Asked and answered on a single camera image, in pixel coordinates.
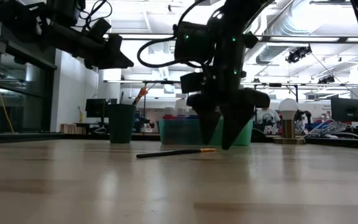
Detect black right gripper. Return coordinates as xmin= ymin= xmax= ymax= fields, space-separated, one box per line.
xmin=180 ymin=29 xmax=272 ymax=151

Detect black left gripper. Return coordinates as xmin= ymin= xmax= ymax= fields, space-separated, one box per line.
xmin=81 ymin=17 xmax=135 ymax=70

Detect small purple paint bottle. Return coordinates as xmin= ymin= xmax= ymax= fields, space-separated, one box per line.
xmin=175 ymin=107 xmax=188 ymax=146

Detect large white paint bottle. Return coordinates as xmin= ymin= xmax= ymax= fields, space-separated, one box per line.
xmin=175 ymin=98 xmax=189 ymax=110

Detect green translucent plastic tray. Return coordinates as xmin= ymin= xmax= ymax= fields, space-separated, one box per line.
xmin=158 ymin=118 xmax=254 ymax=147

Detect person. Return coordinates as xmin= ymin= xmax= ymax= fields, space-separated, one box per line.
xmin=255 ymin=106 xmax=281 ymax=136

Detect black computer monitor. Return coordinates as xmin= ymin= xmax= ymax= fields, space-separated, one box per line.
xmin=85 ymin=98 xmax=118 ymax=125
xmin=330 ymin=96 xmax=358 ymax=123

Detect brass lamp with white bulb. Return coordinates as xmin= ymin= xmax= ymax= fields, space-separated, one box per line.
xmin=273 ymin=97 xmax=306 ymax=145

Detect dark green cup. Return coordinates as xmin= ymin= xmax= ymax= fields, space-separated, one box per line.
xmin=108 ymin=103 xmax=137 ymax=144

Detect brown wooden blocks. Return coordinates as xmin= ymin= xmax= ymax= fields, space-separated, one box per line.
xmin=60 ymin=123 xmax=87 ymax=135

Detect black ceiling spotlight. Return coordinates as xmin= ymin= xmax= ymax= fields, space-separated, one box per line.
xmin=285 ymin=44 xmax=313 ymax=65
xmin=318 ymin=75 xmax=336 ymax=85

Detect white cable bundle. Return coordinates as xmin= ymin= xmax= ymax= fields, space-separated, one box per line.
xmin=303 ymin=118 xmax=358 ymax=140

